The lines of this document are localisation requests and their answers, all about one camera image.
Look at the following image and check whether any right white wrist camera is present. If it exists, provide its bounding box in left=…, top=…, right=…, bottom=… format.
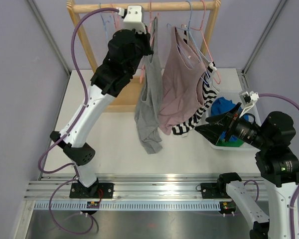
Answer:
left=239, top=91, right=259, bottom=118

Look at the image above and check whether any pink hanger under striped top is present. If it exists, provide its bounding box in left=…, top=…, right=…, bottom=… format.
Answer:
left=180, top=0, right=222, bottom=85

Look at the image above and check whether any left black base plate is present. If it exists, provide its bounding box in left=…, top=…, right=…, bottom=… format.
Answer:
left=69, top=182, right=114, bottom=199

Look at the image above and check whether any green tank top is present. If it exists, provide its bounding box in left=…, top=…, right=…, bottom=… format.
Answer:
left=217, top=139, right=244, bottom=147

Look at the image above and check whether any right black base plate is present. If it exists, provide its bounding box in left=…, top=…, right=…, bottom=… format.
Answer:
left=195, top=183, right=230, bottom=199

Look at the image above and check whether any black white striped top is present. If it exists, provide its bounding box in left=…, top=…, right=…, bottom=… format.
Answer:
left=171, top=31, right=220, bottom=137

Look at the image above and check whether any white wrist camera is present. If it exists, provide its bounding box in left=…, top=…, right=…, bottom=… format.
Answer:
left=116, top=5, right=147, bottom=34
left=239, top=91, right=259, bottom=118

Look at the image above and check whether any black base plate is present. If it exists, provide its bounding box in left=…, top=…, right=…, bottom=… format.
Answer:
left=195, top=183, right=230, bottom=199
left=69, top=182, right=114, bottom=199

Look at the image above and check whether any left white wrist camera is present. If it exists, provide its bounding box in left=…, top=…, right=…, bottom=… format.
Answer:
left=116, top=5, right=147, bottom=34

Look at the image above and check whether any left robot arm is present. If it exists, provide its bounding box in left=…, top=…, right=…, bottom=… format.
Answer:
left=50, top=29, right=153, bottom=198

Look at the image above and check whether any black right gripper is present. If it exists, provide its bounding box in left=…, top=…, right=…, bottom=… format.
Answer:
left=196, top=102, right=271, bottom=149

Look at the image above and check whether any blue tank top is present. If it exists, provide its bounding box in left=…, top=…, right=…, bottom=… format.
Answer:
left=210, top=97, right=235, bottom=116

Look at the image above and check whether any aluminium mounting rail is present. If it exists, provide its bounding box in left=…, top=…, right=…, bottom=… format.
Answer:
left=23, top=173, right=295, bottom=201

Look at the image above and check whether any mauve tank top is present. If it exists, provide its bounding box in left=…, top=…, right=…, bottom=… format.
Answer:
left=158, top=27, right=206, bottom=135

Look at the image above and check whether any grey tank top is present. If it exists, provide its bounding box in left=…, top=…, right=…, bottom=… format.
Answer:
left=134, top=16, right=163, bottom=154

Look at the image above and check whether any wooden clothes rack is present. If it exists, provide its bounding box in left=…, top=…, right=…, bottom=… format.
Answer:
left=66, top=0, right=221, bottom=113

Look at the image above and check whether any white plastic basket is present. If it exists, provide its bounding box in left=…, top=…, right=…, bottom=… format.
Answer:
left=208, top=91, right=261, bottom=151

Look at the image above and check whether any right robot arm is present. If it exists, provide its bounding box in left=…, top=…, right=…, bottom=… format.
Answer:
left=195, top=103, right=299, bottom=239

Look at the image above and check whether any pink wire hanger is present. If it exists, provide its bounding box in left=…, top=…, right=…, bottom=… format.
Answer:
left=112, top=12, right=120, bottom=31

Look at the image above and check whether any white slotted cable duct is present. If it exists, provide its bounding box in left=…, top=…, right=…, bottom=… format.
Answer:
left=34, top=201, right=220, bottom=211

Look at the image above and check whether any light blue wire hanger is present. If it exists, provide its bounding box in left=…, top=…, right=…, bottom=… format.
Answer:
left=100, top=12, right=116, bottom=43

